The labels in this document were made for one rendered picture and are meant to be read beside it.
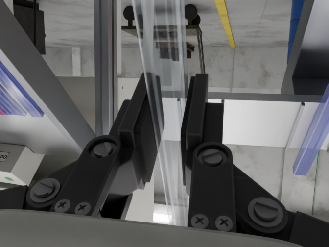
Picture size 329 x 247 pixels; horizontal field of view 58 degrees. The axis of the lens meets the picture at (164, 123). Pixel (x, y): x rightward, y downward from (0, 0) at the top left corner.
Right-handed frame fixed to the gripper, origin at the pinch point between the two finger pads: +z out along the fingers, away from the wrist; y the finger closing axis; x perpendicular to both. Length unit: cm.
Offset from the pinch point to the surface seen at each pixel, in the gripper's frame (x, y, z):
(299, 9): -132, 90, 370
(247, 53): -460, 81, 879
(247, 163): -764, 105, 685
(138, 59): -490, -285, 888
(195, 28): -162, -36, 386
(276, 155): -729, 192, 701
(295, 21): -146, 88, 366
